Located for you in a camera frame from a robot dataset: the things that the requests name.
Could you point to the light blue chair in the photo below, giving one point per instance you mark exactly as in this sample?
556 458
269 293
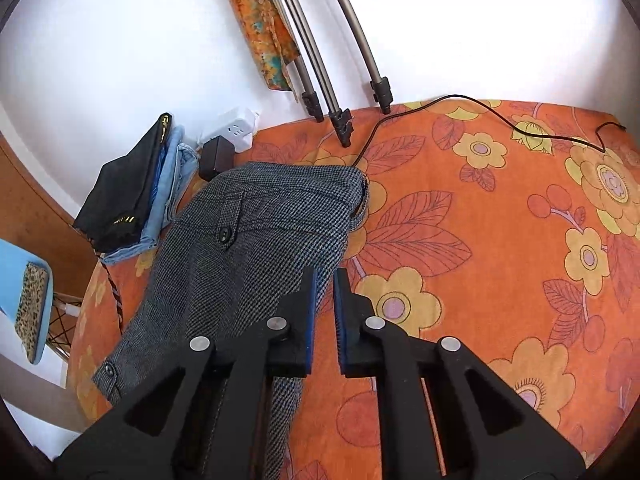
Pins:
25 285

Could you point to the wooden bed frame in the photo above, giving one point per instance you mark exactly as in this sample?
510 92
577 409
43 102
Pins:
35 200

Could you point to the orange floral bed sheet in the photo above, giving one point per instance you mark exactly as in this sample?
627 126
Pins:
480 270

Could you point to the grey metal tripod stand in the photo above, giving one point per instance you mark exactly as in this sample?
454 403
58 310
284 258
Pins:
325 60

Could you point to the leopard print pouch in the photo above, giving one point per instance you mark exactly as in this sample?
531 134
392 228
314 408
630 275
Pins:
32 310

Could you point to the grey checked pants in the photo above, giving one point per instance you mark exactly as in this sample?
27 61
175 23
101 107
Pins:
235 255

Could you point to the black power adapter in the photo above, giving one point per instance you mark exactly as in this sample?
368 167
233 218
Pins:
216 159

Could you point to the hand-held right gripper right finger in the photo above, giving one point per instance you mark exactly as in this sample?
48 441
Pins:
340 312

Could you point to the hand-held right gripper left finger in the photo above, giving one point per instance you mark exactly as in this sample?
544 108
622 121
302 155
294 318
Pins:
310 310

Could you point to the white power strip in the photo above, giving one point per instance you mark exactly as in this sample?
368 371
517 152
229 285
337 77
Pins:
231 130

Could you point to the black folded garment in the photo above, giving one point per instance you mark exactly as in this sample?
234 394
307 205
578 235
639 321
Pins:
122 190

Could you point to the orange patterned cloth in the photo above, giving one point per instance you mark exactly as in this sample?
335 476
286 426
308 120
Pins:
260 25

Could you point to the light blue folded garment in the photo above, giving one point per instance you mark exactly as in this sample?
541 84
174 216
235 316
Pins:
167 185

